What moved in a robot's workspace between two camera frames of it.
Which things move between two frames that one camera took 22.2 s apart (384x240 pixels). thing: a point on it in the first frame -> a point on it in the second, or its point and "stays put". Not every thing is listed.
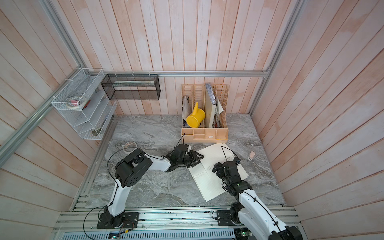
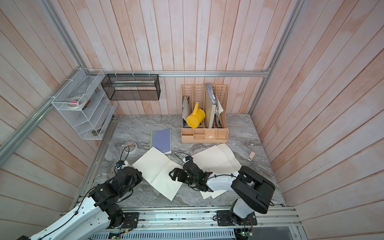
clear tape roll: [130, 146] stays put
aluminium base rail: [163, 223] stays put
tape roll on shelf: [75, 102] stays put
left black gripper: [195, 156] -> [138, 176]
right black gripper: [221, 171] -> [177, 170]
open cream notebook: [210, 183] stays put
